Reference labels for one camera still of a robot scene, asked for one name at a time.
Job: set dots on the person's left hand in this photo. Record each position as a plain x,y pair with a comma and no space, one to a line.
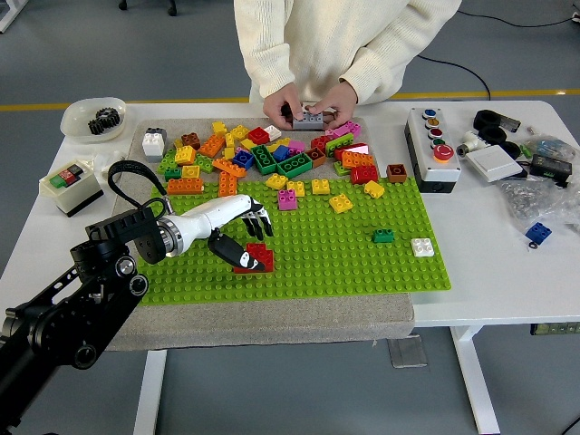
340,97

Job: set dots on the person's right hand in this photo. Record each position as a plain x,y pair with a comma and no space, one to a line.
281,100

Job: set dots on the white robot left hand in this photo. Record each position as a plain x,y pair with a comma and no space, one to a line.
213,215

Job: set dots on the dark grey brick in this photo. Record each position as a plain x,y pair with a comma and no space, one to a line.
286,113

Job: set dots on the light grey studded brick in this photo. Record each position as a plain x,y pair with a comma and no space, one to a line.
308,120

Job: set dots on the red square brick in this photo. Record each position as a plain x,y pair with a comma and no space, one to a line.
257,251
258,134
321,142

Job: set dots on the red two-by-four brick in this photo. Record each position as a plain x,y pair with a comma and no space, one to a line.
269,266

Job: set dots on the person's right forearm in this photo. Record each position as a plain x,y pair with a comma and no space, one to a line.
267,59

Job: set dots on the person's left forearm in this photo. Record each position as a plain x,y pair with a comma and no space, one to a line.
389,54

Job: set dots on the white square brick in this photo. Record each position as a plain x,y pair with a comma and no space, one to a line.
274,132
422,248

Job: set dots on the orange two-by-four brick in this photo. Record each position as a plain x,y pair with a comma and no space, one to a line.
358,159
227,183
186,186
212,145

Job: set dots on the pink brick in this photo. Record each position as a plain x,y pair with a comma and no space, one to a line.
336,133
296,146

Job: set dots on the lime green long brick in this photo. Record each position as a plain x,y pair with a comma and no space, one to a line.
337,144

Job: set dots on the yellow square brick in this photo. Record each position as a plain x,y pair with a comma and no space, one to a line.
374,189
320,186
190,171
340,203
296,188
276,180
185,155

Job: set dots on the orange long curved brick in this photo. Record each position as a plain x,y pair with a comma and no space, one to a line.
229,167

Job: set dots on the blue square brick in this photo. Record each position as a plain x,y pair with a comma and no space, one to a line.
243,159
281,152
538,231

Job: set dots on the small yellow brick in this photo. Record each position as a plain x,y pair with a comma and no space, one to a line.
230,139
239,132
248,144
219,127

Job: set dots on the long red sloped brick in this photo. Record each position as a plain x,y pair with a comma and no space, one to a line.
353,150

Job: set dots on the small dark green brick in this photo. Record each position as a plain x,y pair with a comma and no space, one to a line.
383,235
172,173

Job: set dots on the brown hollow brick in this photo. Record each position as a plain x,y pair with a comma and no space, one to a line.
316,157

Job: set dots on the green hollow brick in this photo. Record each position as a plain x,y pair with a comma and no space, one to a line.
267,168
296,172

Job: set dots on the brown square brick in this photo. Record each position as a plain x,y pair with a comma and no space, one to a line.
190,140
395,173

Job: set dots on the glossy red brick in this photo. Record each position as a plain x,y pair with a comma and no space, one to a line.
364,174

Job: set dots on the white and grey brick stack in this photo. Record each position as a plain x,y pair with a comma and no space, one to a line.
153,145

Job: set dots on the green studded baseplate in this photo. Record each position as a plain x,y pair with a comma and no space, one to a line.
317,272

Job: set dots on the person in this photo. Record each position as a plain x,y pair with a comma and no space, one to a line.
326,36

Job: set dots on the grey-brown fabric mat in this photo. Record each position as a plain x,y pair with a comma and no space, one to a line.
254,324

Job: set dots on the white pushbutton control box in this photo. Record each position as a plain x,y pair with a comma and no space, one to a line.
437,171

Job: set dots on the white printed tube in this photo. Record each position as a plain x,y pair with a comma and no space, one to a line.
102,159

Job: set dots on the black rubber tire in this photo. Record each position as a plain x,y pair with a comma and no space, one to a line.
482,135
518,149
476,120

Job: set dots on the white cylinder metal tip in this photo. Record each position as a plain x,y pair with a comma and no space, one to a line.
471,144

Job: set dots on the black metal gears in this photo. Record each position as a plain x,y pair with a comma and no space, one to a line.
104,121

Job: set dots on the black chair caster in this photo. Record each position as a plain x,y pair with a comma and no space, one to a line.
123,4
172,6

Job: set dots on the white plastic bowl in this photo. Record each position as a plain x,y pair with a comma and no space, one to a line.
74,120

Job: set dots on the small clear-lidded black box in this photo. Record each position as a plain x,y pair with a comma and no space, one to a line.
511,123

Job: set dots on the white table leg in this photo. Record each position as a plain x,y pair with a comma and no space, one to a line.
478,389
149,394

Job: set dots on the green plastic connector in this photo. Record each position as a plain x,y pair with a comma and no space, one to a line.
525,150

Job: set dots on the clear bag of screws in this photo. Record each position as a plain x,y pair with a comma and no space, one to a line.
525,199

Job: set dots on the clear bag blue parts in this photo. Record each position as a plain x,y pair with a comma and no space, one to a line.
550,146

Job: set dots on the black power adapter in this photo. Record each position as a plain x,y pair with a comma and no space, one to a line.
550,167

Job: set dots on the grey metal floor plate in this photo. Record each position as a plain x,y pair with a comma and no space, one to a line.
408,353

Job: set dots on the white red-green switch box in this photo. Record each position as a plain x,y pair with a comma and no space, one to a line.
72,197

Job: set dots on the white flat wall switch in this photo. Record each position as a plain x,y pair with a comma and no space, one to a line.
494,164

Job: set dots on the white furniture frame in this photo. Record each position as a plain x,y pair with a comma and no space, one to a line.
9,18

